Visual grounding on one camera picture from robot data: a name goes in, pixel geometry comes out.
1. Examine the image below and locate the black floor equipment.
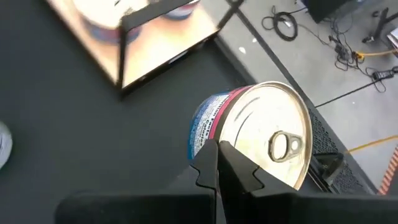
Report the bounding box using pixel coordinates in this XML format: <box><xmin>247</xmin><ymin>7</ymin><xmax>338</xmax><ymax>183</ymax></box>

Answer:
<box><xmin>303</xmin><ymin>0</ymin><xmax>361</xmax><ymax>24</ymax></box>

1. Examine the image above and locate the black table mat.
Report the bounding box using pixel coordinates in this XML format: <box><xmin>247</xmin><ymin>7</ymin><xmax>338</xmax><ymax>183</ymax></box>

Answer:
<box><xmin>0</xmin><ymin>0</ymin><xmax>312</xmax><ymax>224</ymax></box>

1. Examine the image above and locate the yellow plug floor cable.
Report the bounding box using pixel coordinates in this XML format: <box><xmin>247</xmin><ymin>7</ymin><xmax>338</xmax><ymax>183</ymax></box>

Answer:
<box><xmin>353</xmin><ymin>49</ymin><xmax>398</xmax><ymax>62</ymax></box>

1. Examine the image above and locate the black mesh computer case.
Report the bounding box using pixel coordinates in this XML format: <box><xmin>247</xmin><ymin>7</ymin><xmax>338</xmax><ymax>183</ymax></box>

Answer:
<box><xmin>306</xmin><ymin>98</ymin><xmax>379</xmax><ymax>196</ymax></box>

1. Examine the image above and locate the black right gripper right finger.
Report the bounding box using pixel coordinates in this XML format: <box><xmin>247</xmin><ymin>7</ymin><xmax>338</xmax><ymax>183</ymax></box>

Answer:
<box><xmin>219</xmin><ymin>141</ymin><xmax>398</xmax><ymax>224</ymax></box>

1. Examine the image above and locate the black hanging cable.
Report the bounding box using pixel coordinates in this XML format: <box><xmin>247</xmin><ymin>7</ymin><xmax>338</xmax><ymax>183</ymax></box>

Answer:
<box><xmin>313</xmin><ymin>77</ymin><xmax>386</xmax><ymax>108</ymax></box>

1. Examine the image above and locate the black floor mat orange edge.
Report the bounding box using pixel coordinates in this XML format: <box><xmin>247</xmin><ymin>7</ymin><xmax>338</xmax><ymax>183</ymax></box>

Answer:
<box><xmin>377</xmin><ymin>144</ymin><xmax>398</xmax><ymax>197</ymax></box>

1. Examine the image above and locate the coiled black floor cable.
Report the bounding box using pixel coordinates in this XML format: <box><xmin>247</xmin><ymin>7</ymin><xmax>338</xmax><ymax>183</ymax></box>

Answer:
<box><xmin>261</xmin><ymin>4</ymin><xmax>300</xmax><ymax>43</ymax></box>

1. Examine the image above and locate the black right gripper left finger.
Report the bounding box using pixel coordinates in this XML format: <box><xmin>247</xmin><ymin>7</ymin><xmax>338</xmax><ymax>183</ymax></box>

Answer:
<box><xmin>55</xmin><ymin>139</ymin><xmax>220</xmax><ymax>224</ymax></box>

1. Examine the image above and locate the black power adapter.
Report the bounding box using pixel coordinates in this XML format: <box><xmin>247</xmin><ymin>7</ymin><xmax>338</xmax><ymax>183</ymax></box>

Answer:
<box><xmin>372</xmin><ymin>68</ymin><xmax>398</xmax><ymax>81</ymax></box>

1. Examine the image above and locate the black stand leg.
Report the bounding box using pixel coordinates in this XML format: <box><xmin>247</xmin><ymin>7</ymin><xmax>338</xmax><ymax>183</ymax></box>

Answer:
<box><xmin>362</xmin><ymin>6</ymin><xmax>391</xmax><ymax>44</ymax></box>

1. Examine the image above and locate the yellow hanging cable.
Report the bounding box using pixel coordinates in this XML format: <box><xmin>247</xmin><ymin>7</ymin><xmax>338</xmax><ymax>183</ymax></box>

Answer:
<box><xmin>346</xmin><ymin>134</ymin><xmax>398</xmax><ymax>156</ymax></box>

